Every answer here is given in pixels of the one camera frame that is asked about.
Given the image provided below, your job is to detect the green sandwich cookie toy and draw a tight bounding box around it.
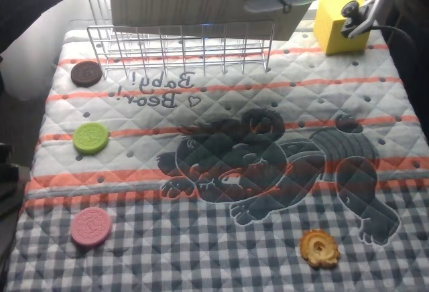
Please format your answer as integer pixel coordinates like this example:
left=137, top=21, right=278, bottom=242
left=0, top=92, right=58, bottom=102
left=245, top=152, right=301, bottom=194
left=73, top=121, right=110, bottom=155

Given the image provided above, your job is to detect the golden butter cookie toy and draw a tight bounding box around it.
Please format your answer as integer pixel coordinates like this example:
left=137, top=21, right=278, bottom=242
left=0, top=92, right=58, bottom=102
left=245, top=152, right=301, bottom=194
left=299, top=228, right=341, bottom=268

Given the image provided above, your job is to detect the pink sandwich cookie toy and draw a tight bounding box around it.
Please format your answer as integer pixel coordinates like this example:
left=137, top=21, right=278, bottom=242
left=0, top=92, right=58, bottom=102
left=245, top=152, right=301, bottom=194
left=70, top=206, right=111, bottom=248

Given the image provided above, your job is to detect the yellow foam block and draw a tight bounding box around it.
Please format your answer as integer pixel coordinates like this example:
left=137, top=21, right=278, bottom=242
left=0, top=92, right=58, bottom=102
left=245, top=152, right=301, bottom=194
left=313, top=0, right=371, bottom=56

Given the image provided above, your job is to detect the brown sandwich cookie toy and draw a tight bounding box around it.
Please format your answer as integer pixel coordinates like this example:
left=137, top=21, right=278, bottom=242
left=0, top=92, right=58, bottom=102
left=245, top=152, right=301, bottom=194
left=70, top=60, right=103, bottom=88

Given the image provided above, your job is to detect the black webcam cable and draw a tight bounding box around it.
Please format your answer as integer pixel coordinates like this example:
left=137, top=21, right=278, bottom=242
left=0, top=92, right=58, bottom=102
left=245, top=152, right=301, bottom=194
left=368, top=23, right=417, bottom=59

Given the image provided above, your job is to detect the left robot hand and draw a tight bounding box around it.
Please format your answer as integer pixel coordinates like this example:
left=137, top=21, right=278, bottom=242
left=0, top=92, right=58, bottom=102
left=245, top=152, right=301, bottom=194
left=0, top=0, right=80, bottom=54

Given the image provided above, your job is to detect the white wire rack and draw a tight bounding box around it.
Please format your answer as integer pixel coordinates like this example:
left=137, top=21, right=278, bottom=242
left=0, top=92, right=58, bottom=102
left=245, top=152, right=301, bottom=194
left=86, top=0, right=276, bottom=81

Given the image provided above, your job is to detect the webcam on silver clamp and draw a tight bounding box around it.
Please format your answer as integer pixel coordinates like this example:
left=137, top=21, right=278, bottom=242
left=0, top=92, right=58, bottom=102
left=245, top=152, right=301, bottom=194
left=339, top=0, right=390, bottom=40

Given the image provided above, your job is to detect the grey quilt with printed bear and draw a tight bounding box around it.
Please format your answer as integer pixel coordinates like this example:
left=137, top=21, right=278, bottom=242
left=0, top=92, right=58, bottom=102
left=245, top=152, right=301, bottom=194
left=0, top=26, right=429, bottom=292

